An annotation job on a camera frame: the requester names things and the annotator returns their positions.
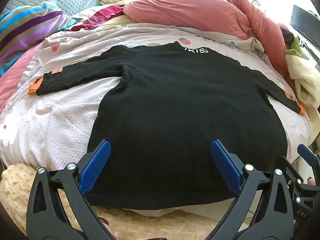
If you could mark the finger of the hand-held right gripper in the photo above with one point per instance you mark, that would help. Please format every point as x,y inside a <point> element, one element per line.
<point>307,154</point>
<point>292,170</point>

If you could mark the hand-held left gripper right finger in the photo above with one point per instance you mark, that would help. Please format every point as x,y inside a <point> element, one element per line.
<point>225,165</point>

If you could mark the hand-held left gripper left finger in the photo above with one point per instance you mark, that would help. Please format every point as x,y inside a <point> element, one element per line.
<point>96,165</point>

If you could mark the black sweater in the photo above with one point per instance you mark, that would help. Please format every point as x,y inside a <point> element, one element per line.
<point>175,105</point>

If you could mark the person's right hand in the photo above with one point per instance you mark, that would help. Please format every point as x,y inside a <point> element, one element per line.
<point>311,181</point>

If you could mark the person's left hand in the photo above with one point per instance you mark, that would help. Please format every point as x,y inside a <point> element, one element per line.
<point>108,228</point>

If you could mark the pink strawberry print bedsheet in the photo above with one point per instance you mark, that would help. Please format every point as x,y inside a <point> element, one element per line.
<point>62,110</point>

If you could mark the cream fleece blanket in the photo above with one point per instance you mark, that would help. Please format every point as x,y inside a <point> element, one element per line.
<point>306,80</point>

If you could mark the cream shaggy rug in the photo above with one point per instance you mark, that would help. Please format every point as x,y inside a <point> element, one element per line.
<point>15,185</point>

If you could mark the black media box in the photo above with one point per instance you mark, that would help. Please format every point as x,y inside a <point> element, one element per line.
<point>311,51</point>

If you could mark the green cloth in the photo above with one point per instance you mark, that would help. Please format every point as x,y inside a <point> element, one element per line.
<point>296,47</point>

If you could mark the dark cloth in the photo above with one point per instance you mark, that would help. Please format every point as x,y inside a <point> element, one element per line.
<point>287,36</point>

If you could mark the black television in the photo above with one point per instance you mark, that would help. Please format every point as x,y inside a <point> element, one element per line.
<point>303,23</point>

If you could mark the pale yellow bedsheet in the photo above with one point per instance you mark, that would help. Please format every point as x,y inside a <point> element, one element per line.
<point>117,20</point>

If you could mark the red cloth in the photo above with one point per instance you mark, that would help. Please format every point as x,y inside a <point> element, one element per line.
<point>100,17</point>

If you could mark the striped fleece blanket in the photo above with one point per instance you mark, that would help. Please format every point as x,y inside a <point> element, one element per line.
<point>25,27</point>

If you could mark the pink duvet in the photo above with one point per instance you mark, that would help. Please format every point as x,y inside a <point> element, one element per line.
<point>187,12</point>

